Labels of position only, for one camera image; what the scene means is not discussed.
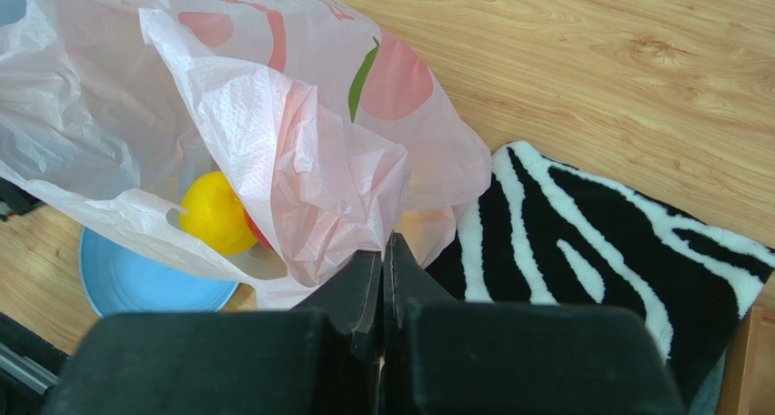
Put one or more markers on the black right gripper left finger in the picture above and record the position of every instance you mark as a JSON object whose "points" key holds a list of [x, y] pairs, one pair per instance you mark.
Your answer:
{"points": [[317, 358]]}

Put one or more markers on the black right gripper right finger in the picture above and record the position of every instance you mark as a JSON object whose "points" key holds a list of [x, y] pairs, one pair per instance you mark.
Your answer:
{"points": [[444, 356]]}

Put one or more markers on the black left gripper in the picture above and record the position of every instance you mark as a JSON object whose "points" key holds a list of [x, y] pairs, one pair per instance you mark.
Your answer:
{"points": [[15, 201]]}

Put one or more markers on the blue plate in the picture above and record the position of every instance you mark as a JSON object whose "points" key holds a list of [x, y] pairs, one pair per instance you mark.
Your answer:
{"points": [[117, 280]]}

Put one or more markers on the pink peach-print plastic bag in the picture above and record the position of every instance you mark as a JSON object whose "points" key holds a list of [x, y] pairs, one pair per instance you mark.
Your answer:
{"points": [[327, 126]]}

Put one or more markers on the black white zebra towel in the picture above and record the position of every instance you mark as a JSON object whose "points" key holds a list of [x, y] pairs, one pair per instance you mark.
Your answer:
{"points": [[549, 233]]}

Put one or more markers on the orange yellow mango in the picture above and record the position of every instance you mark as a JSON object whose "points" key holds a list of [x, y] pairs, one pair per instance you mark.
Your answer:
{"points": [[428, 232]]}

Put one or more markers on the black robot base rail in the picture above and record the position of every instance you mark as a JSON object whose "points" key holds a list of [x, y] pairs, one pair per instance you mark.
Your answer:
{"points": [[30, 368]]}

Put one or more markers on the red apple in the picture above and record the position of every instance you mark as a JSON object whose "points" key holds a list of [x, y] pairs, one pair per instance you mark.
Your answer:
{"points": [[259, 237]]}

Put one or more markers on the yellow lemon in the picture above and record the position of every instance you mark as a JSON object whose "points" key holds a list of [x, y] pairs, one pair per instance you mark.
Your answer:
{"points": [[215, 215]]}

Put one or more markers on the wooden compartment tray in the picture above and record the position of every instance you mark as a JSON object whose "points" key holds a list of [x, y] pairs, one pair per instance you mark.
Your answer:
{"points": [[748, 376]]}

